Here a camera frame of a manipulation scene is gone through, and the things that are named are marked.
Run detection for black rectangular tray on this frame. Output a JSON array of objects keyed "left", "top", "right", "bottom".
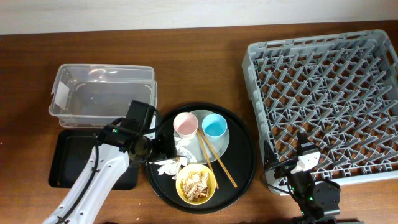
[{"left": 48, "top": 129, "right": 139, "bottom": 191}]

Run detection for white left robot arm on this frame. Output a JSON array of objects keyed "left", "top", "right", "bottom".
[{"left": 44, "top": 100, "right": 177, "bottom": 223}]

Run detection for food scraps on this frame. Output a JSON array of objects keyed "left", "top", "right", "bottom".
[{"left": 180, "top": 172, "right": 209, "bottom": 202}]

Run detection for white napkin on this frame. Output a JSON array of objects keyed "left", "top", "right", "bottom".
[{"left": 151, "top": 137, "right": 197, "bottom": 180}]

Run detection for grey dishwasher rack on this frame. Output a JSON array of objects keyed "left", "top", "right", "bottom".
[{"left": 242, "top": 30, "right": 397, "bottom": 185}]

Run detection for yellow bowl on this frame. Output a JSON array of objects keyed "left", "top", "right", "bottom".
[{"left": 175, "top": 164, "right": 216, "bottom": 205}]

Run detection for pink cup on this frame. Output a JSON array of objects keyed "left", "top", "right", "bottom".
[{"left": 173, "top": 112, "right": 198, "bottom": 140}]

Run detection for blue cup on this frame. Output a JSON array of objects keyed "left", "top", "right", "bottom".
[{"left": 201, "top": 113, "right": 228, "bottom": 142}]

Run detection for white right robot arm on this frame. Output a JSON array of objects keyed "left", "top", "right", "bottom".
[{"left": 261, "top": 132, "right": 360, "bottom": 224}]

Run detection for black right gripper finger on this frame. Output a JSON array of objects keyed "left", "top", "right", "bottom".
[
  {"left": 297, "top": 132, "right": 318, "bottom": 154},
  {"left": 264, "top": 140, "right": 279, "bottom": 169}
]

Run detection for round black tray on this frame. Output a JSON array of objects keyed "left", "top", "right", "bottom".
[{"left": 145, "top": 103, "right": 257, "bottom": 214}]

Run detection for clear plastic bin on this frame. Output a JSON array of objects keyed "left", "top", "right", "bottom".
[{"left": 49, "top": 64, "right": 157, "bottom": 128}]

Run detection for wooden chopstick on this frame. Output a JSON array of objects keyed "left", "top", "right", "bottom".
[
  {"left": 198, "top": 130, "right": 238, "bottom": 188},
  {"left": 197, "top": 130, "right": 214, "bottom": 172}
]

